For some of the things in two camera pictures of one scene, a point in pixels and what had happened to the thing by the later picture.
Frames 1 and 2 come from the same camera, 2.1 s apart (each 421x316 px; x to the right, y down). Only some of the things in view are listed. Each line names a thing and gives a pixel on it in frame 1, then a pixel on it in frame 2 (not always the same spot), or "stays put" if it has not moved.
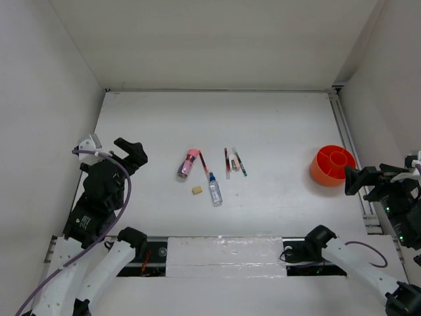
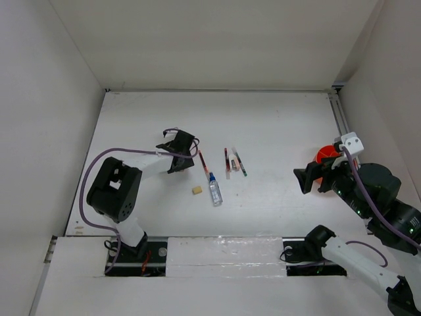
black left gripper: (137, 157) -> (186, 164)
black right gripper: (354, 178) -> (313, 170)
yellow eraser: (197, 190) stays put
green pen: (240, 161) stays put
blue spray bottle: (215, 191) stays put
